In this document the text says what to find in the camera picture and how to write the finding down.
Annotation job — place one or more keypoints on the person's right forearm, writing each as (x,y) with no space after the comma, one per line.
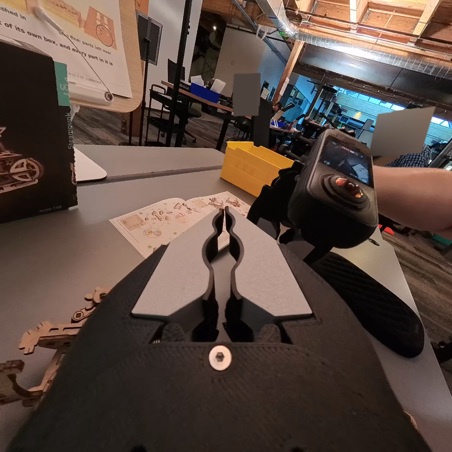
(409,197)

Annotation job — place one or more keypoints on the black framed panel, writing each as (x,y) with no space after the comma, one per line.
(149,39)

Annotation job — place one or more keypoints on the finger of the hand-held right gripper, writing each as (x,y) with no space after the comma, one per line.
(267,227)
(297,249)

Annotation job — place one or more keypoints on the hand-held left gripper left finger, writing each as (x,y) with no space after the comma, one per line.
(176,282)

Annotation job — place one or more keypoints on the dark model kit box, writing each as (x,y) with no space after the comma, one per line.
(31,141)

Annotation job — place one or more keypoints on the wooden easel board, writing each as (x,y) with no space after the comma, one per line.
(130,53)

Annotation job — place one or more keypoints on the open instruction booklet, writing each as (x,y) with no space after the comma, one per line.
(155,219)

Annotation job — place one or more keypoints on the black office chair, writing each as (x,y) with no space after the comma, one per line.
(192,113)

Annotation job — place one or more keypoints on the white rounded board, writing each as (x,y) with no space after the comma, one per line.
(88,167)

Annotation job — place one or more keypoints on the wooden support post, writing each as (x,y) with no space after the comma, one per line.
(291,67)

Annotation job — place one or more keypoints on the silver ventilation duct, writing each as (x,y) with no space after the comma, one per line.
(335,39)

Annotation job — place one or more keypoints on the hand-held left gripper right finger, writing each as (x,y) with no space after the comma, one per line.
(272,282)

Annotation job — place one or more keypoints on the white instruction poster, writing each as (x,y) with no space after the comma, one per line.
(70,53)

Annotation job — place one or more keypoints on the yellow plastic bin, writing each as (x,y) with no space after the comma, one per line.
(247,169)

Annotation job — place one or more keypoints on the blue storage bin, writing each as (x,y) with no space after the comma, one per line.
(204,92)

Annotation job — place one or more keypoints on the wooden office desk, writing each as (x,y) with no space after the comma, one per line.
(176,87)

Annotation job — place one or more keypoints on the large partly assembled wooden model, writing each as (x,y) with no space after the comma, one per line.
(49,335)

